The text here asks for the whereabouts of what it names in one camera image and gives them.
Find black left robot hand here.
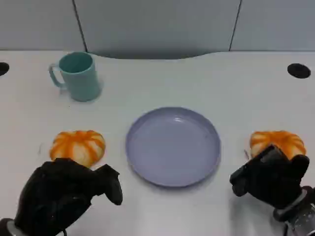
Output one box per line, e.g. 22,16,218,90
13,157,123,236

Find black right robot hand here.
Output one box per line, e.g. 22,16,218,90
229,145,310,209

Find orange white toy bread roll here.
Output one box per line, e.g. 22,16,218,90
50,130,106,168
250,130,307,161

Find lilac plate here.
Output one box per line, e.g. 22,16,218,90
125,106,221,188

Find pale green mug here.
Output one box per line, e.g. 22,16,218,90
48,52,102,102

